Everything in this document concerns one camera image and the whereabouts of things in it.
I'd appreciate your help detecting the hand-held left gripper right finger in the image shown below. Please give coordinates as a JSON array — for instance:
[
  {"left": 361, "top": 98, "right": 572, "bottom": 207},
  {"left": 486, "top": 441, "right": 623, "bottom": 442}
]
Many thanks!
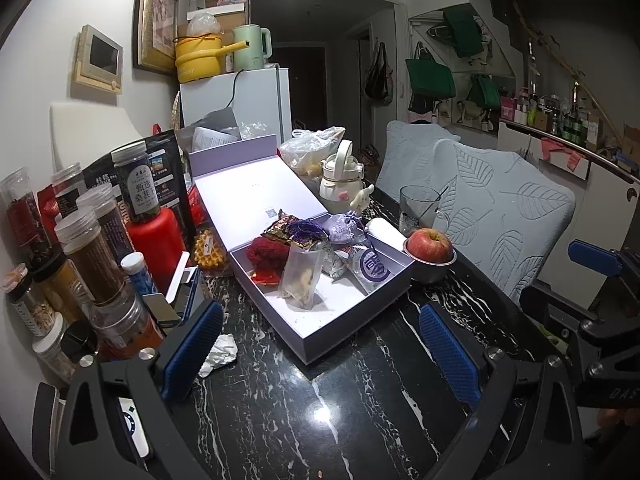
[{"left": 419, "top": 304, "right": 586, "bottom": 480}]

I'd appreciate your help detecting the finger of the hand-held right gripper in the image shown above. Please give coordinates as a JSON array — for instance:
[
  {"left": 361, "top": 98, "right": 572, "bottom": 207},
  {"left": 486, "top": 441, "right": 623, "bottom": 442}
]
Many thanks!
[
  {"left": 520, "top": 282, "right": 608, "bottom": 333},
  {"left": 568, "top": 240, "right": 640, "bottom": 281}
]

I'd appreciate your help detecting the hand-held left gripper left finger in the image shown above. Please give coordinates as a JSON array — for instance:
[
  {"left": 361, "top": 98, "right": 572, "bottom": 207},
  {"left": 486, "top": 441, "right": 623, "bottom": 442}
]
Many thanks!
[{"left": 62, "top": 302, "right": 225, "bottom": 480}]

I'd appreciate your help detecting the silver purple snack packet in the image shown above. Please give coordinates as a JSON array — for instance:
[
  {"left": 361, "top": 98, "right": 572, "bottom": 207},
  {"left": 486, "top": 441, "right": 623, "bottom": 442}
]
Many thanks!
[{"left": 347, "top": 245, "right": 401, "bottom": 295}]

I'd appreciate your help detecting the red knit cloth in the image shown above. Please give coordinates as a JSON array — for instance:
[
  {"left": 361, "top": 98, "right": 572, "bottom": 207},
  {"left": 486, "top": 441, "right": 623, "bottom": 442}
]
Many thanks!
[{"left": 245, "top": 236, "right": 292, "bottom": 276}]

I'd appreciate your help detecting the translucent pouch of dried slices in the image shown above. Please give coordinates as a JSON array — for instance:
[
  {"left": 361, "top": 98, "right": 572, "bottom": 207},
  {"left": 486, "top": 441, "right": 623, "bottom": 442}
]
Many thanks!
[{"left": 277, "top": 244, "right": 326, "bottom": 313}]

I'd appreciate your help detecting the white printed snack packet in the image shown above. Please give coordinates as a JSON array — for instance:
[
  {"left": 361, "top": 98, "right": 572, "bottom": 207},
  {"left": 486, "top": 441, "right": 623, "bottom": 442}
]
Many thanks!
[{"left": 320, "top": 247, "right": 352, "bottom": 279}]

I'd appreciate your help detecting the dark gold snack packet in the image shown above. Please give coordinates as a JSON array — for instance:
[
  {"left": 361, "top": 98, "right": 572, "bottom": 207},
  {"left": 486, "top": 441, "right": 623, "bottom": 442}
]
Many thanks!
[{"left": 262, "top": 208, "right": 306, "bottom": 247}]

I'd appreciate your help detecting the lavender fabric sachet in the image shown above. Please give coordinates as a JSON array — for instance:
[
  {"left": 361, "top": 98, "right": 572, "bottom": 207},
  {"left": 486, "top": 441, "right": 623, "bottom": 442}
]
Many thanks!
[{"left": 322, "top": 211, "right": 371, "bottom": 246}]

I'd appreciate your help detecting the lavender gift box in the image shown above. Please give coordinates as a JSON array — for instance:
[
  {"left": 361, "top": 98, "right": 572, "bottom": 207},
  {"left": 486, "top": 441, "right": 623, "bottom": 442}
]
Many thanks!
[{"left": 187, "top": 132, "right": 416, "bottom": 366}]

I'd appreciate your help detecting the person's right hand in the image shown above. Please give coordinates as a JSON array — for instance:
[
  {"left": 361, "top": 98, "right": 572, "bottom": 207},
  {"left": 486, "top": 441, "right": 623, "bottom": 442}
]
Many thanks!
[{"left": 597, "top": 407, "right": 640, "bottom": 428}]

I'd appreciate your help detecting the crumpled white tissue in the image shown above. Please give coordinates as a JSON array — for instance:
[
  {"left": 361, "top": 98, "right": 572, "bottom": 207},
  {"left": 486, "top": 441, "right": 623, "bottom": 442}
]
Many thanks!
[{"left": 197, "top": 334, "right": 238, "bottom": 378}]

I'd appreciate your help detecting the metal bowl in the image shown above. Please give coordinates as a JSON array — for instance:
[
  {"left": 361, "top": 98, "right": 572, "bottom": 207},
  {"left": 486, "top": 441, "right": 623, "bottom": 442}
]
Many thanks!
[{"left": 402, "top": 237, "right": 458, "bottom": 285}]

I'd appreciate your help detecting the grey leaf-embossed chair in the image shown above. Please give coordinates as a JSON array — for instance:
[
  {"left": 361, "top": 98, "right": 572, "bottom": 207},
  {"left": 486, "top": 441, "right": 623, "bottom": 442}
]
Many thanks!
[
  {"left": 375, "top": 120, "right": 462, "bottom": 206},
  {"left": 432, "top": 139, "right": 577, "bottom": 306}
]

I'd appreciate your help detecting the white round device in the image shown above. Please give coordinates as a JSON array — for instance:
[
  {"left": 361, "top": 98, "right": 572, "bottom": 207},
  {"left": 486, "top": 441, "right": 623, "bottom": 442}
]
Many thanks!
[{"left": 117, "top": 397, "right": 151, "bottom": 458}]

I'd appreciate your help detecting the blue tablet tube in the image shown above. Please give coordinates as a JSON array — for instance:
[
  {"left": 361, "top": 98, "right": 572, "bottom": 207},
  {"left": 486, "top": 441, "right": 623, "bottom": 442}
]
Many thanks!
[{"left": 121, "top": 251, "right": 160, "bottom": 297}]

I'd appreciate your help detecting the red bottle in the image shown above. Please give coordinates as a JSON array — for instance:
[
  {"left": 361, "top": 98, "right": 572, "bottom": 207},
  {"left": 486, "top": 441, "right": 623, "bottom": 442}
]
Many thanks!
[{"left": 126, "top": 205, "right": 188, "bottom": 296}]

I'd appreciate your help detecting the red apple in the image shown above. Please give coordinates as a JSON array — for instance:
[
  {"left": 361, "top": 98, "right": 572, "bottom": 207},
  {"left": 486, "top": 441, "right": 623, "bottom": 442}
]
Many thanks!
[{"left": 407, "top": 227, "right": 453, "bottom": 263}]

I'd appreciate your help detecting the white roll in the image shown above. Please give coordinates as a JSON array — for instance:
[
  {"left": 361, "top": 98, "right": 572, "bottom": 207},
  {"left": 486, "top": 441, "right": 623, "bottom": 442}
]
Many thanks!
[{"left": 364, "top": 217, "right": 408, "bottom": 253}]

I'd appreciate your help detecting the group of clear plastic jars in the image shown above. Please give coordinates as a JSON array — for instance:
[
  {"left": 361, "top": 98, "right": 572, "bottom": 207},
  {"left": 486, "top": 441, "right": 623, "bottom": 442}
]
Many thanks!
[{"left": 0, "top": 140, "right": 166, "bottom": 386}]

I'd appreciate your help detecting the glass mug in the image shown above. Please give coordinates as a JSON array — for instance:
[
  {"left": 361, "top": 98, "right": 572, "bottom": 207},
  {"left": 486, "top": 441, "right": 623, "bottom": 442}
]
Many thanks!
[{"left": 398, "top": 185, "right": 451, "bottom": 233}]

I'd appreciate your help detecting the row of bottles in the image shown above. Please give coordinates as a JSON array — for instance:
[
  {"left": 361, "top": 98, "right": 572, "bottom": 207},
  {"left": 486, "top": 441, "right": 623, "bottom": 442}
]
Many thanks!
[{"left": 510, "top": 87, "right": 606, "bottom": 148}]

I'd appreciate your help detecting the black snack pouch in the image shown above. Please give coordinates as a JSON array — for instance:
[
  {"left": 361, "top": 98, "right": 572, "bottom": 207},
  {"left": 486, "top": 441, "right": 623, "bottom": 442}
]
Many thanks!
[{"left": 82, "top": 129, "right": 197, "bottom": 256}]

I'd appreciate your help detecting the bamboo pole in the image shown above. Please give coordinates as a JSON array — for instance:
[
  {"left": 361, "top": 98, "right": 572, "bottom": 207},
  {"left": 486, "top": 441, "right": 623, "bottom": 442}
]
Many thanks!
[{"left": 512, "top": 2, "right": 626, "bottom": 146}]

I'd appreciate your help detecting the green tote bag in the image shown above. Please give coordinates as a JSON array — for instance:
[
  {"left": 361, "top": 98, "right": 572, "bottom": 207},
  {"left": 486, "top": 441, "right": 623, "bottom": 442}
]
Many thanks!
[
  {"left": 467, "top": 74, "right": 502, "bottom": 120},
  {"left": 405, "top": 42, "right": 457, "bottom": 100},
  {"left": 442, "top": 6, "right": 485, "bottom": 58}
]

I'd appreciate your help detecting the cream kettle-shaped bottle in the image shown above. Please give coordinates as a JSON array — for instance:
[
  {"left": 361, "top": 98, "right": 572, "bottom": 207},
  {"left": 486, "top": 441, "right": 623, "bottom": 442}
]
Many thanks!
[{"left": 318, "top": 139, "right": 376, "bottom": 216}]

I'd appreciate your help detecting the red packet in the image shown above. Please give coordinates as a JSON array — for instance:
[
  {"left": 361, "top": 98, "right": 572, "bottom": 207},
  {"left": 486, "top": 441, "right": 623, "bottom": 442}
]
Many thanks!
[{"left": 37, "top": 182, "right": 63, "bottom": 221}]

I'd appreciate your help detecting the clear plastic bag of food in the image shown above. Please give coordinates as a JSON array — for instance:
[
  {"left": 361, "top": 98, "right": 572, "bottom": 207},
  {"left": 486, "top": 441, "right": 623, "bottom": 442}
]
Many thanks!
[{"left": 277, "top": 126, "right": 347, "bottom": 178}]

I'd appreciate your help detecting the crumpled clear plastic bag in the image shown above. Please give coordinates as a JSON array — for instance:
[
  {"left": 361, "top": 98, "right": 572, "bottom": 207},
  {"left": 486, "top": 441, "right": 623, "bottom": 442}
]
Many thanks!
[{"left": 239, "top": 121, "right": 278, "bottom": 142}]

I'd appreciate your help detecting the grey paper bag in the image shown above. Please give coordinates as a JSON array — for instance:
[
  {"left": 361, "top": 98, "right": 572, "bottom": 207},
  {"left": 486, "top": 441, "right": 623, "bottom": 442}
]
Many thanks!
[{"left": 175, "top": 107, "right": 241, "bottom": 153}]

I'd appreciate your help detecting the white mini fridge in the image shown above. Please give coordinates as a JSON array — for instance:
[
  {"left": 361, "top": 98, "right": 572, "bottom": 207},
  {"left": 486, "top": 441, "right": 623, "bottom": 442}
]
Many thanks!
[{"left": 179, "top": 65, "right": 292, "bottom": 146}]

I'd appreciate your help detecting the dark hanging bag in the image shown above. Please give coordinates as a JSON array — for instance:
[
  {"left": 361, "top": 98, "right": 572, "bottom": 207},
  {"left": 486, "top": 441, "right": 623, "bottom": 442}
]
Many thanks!
[{"left": 364, "top": 41, "right": 394, "bottom": 107}]

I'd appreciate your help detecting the dark door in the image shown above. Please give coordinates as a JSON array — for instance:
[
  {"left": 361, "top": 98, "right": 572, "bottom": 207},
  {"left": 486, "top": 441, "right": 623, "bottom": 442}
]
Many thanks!
[{"left": 272, "top": 42, "right": 328, "bottom": 131}]

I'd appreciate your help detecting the yellow pot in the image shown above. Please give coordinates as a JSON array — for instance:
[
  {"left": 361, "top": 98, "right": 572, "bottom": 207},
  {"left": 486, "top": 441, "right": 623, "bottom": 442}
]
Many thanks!
[{"left": 173, "top": 35, "right": 248, "bottom": 84}]

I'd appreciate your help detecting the green electric kettle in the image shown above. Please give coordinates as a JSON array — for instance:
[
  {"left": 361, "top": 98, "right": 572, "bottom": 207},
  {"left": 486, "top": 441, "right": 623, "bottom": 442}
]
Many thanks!
[{"left": 232, "top": 24, "right": 273, "bottom": 72}]

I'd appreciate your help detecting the translucent plastic bag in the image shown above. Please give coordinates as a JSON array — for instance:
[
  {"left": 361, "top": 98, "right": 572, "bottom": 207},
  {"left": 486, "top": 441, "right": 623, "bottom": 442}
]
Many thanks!
[{"left": 186, "top": 11, "right": 221, "bottom": 38}]

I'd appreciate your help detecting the framed picture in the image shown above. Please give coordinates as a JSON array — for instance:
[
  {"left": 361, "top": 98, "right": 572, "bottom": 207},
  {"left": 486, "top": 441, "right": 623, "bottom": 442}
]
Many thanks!
[{"left": 132, "top": 0, "right": 180, "bottom": 77}]

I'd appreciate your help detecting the cardboard box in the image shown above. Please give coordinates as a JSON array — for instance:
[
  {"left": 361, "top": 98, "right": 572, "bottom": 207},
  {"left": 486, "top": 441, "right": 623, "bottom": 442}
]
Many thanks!
[{"left": 187, "top": 2, "right": 248, "bottom": 36}]

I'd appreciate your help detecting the black power cable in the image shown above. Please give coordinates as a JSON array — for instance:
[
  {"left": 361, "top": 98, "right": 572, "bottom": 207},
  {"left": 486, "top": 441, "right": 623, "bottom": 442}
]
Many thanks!
[{"left": 227, "top": 70, "right": 246, "bottom": 111}]

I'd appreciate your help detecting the wall intercom panel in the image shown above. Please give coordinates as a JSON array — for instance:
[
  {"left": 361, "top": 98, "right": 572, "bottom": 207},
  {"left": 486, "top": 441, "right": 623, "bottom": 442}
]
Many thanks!
[{"left": 70, "top": 24, "right": 124, "bottom": 95}]

